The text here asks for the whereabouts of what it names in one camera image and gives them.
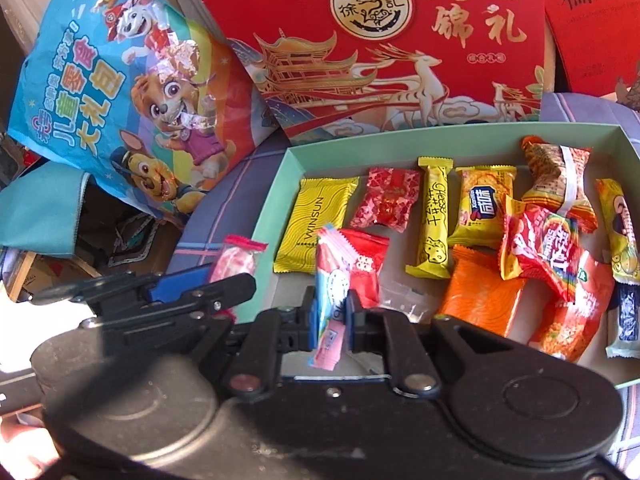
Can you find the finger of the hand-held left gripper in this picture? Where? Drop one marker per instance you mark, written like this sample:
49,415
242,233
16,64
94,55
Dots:
180,281
200,300

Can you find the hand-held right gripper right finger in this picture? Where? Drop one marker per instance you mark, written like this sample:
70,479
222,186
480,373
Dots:
356,324

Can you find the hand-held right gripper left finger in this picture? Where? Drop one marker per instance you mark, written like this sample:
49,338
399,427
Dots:
312,319

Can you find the pink and blue candy packet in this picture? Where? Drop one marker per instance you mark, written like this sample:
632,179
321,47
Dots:
330,270

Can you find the pink candy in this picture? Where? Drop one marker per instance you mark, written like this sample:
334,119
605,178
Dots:
235,260

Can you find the green cardboard box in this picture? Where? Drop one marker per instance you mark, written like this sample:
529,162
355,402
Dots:
400,290

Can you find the small clear wrapper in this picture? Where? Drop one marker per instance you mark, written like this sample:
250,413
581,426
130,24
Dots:
407,300

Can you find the red packet with white print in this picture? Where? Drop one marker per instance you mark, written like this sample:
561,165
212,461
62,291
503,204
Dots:
367,260

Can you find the yellow wavy-line snack packet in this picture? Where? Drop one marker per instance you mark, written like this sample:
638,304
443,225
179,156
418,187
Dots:
315,225

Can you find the orange wavy-line snack packet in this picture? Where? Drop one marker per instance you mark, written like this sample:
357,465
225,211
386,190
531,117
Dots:
480,295

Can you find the red patterned candy packet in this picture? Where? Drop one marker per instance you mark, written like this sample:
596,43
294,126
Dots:
385,200

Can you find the long yellow snack bar packet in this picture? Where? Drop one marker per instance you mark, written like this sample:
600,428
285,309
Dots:
432,215

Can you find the teal cloth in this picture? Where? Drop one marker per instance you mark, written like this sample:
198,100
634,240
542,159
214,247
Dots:
40,210

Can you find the brown cardboard box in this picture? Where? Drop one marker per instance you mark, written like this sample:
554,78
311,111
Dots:
20,275

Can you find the yellow square biscuit packet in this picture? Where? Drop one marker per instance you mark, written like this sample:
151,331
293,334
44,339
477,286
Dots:
482,205

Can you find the cartoon puppy snack bag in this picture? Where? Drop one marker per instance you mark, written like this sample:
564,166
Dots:
125,100

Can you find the red rainbow snack packet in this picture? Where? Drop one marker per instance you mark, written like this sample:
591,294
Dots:
542,250

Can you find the orange-red clear snack packet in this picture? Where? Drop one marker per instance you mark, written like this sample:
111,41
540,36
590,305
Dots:
555,175

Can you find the red gift bag with deer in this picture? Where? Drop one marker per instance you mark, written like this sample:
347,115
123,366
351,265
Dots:
450,80

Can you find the dark blue and white packet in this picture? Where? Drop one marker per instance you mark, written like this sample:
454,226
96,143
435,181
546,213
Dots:
627,320

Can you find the yellow cartoon snack packet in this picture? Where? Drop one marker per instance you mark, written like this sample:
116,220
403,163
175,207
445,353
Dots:
622,230

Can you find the dark red gift bag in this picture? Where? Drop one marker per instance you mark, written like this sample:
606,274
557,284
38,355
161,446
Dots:
595,35

